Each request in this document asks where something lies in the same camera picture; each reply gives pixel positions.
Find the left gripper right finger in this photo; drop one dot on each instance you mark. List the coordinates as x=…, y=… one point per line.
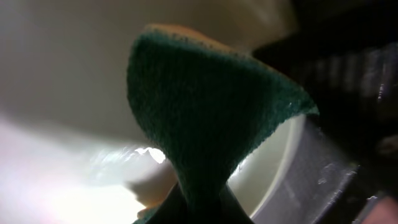
x=229, y=209

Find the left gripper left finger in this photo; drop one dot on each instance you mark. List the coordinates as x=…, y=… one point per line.
x=173, y=209

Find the green yellow sponge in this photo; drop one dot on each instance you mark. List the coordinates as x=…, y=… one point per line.
x=206, y=106

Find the mint plate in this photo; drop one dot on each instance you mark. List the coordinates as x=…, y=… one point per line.
x=71, y=151

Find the black round tray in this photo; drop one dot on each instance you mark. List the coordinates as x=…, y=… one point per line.
x=345, y=170

